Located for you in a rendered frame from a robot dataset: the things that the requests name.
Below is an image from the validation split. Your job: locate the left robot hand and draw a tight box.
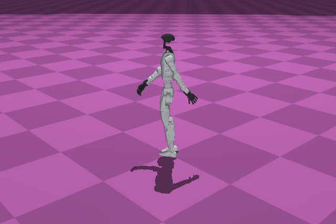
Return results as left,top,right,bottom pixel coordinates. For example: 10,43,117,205
184,91,198,104

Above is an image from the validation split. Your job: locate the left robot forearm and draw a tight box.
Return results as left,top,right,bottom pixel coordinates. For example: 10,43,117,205
174,73,189,94

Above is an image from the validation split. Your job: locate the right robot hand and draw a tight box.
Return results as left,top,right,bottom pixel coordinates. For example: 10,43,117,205
137,79,148,96

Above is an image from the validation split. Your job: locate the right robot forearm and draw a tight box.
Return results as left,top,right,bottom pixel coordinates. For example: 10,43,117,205
146,71,159,85

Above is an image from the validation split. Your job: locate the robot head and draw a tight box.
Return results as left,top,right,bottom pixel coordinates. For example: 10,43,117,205
161,34,175,53

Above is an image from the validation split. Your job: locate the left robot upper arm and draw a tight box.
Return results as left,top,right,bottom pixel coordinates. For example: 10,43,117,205
164,54,179,80

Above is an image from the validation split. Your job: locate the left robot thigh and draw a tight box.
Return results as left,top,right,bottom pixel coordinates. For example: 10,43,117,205
160,92,175,129

